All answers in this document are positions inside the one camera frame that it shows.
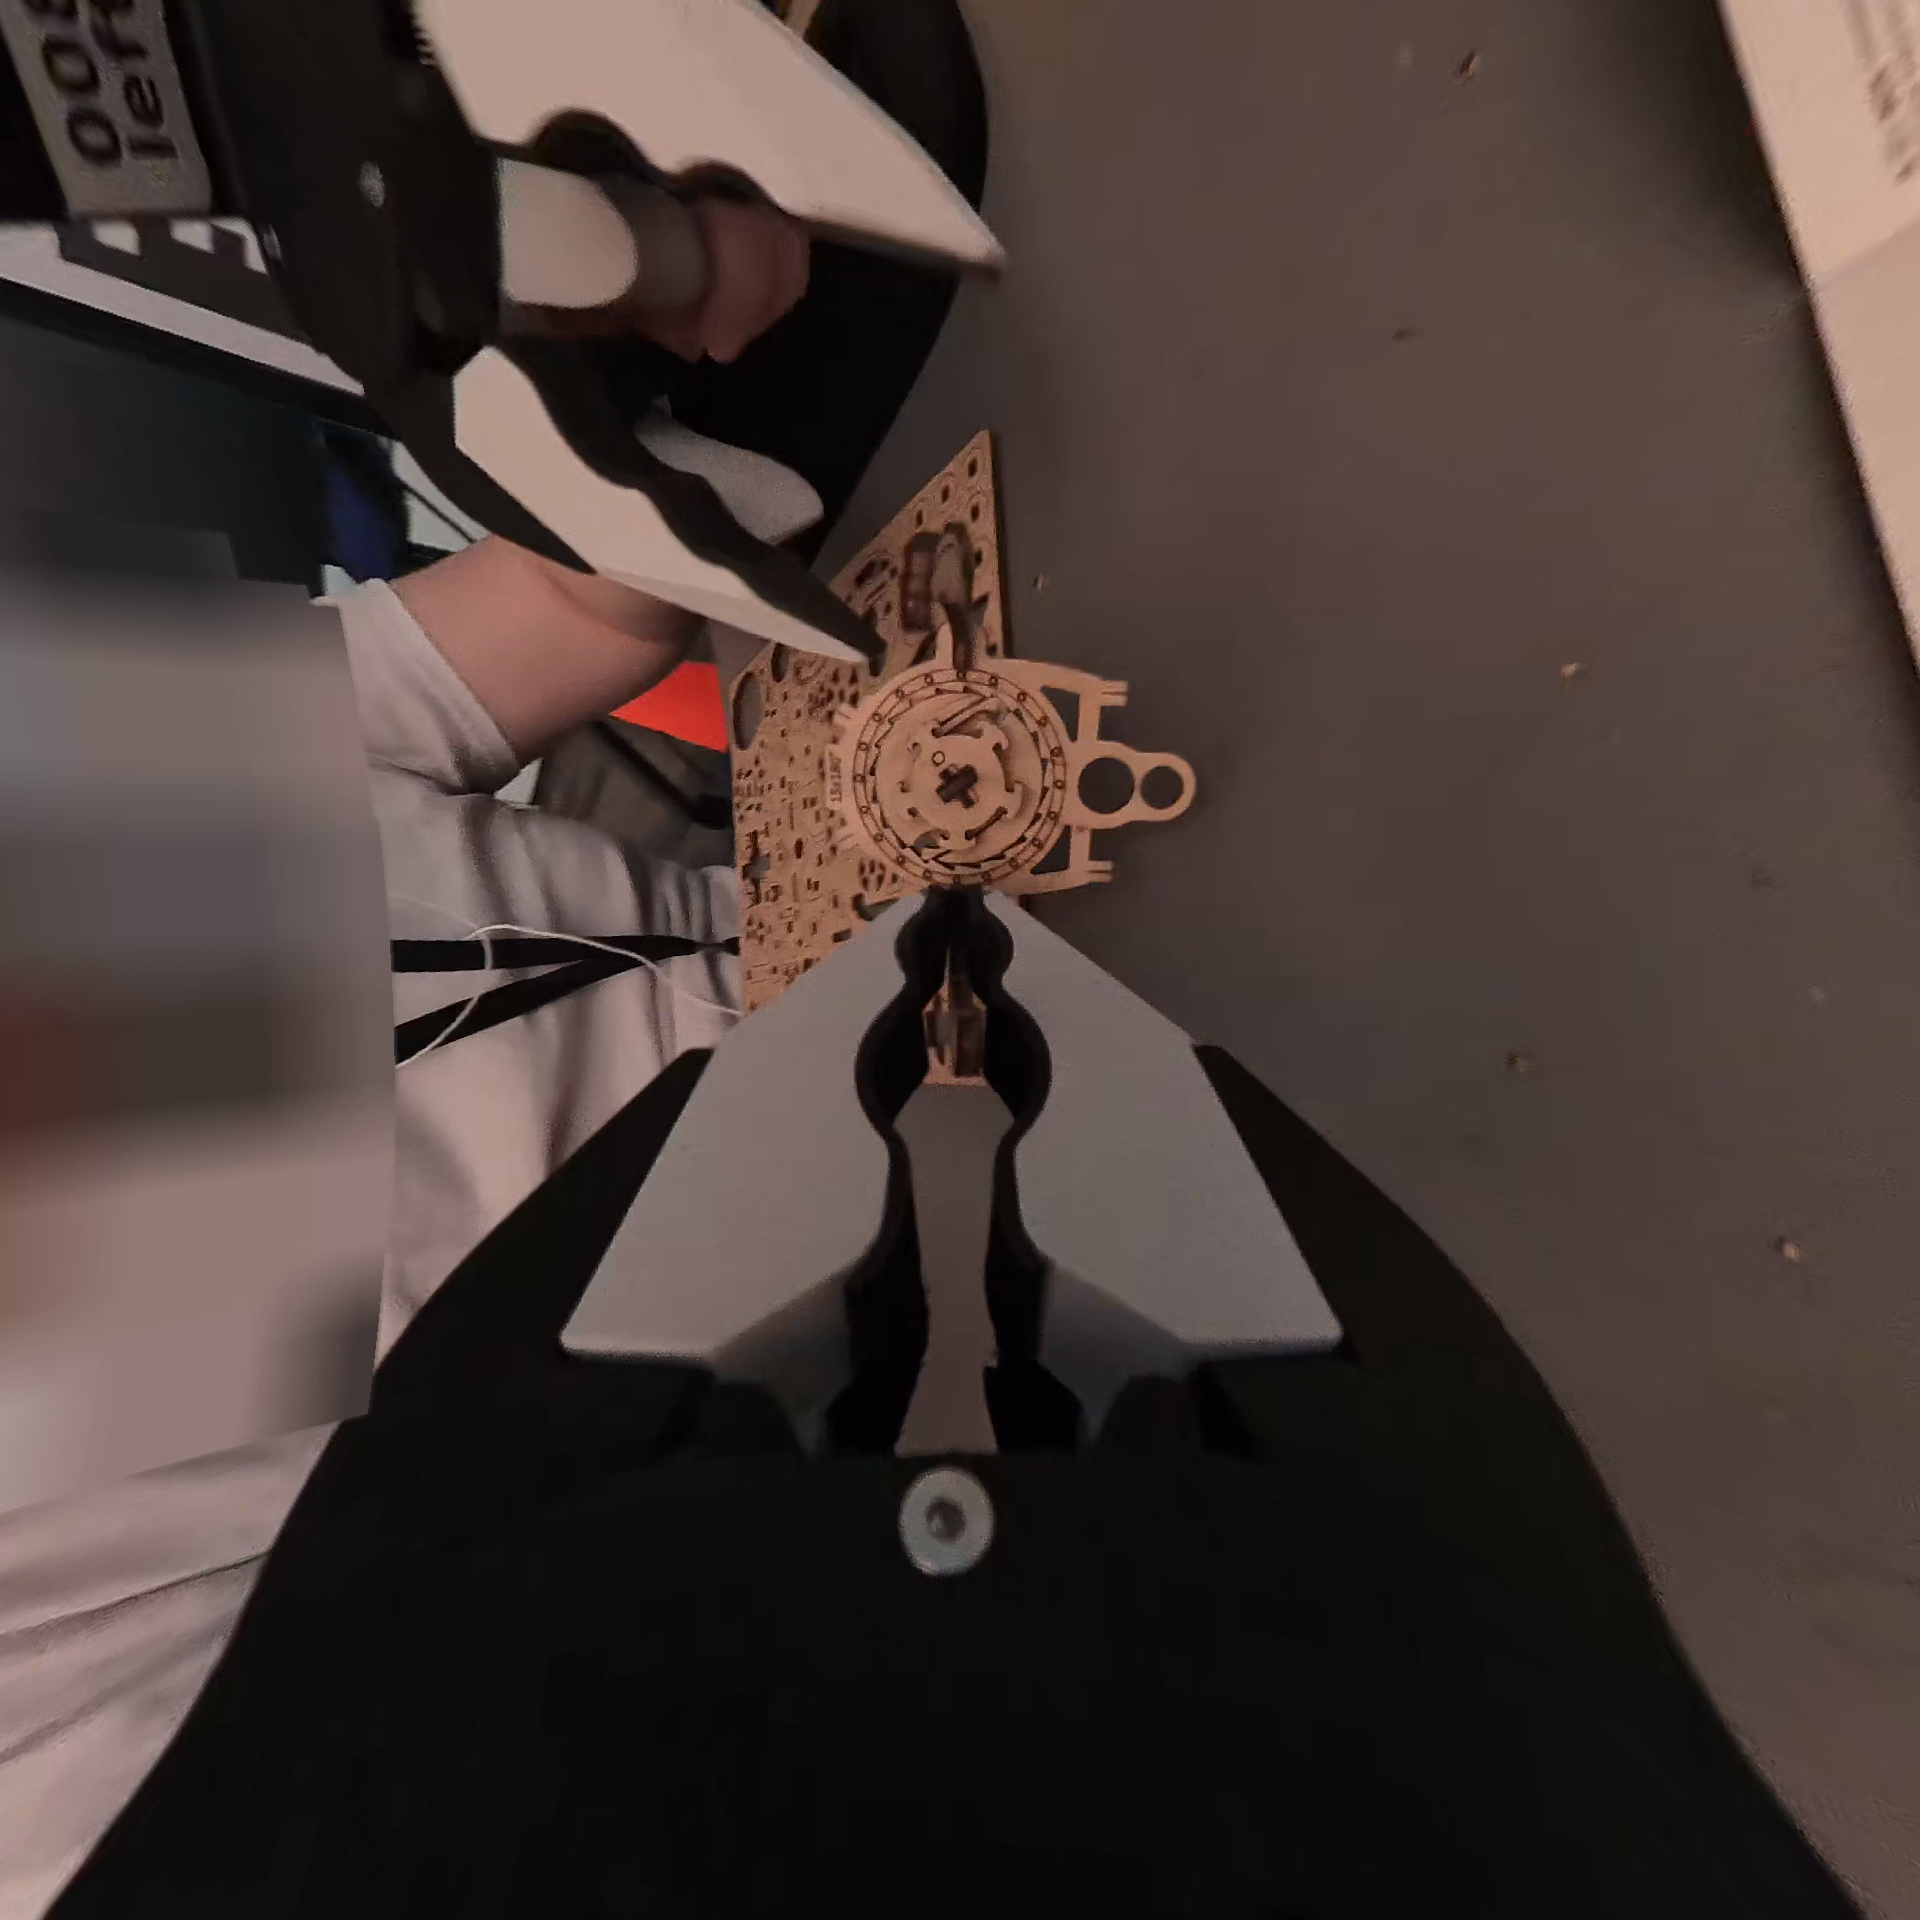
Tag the red object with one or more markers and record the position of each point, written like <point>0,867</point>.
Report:
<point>668,709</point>

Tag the punched wooden parts sheet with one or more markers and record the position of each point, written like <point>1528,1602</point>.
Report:
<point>794,842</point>

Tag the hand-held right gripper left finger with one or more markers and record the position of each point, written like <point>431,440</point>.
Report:
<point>718,1200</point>

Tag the printed instruction poster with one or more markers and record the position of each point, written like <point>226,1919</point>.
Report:
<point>1844,181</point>

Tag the round wooden dial piece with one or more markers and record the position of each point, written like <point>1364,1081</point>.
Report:
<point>900,750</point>

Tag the person's left forearm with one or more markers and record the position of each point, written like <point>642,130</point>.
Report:
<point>554,631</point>

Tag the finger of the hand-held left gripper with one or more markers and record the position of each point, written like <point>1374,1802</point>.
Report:
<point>569,494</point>
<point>675,74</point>

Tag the person's left hand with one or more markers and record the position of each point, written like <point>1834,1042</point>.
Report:
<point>758,278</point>

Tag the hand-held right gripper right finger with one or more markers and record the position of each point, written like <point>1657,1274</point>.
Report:
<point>1155,1200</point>

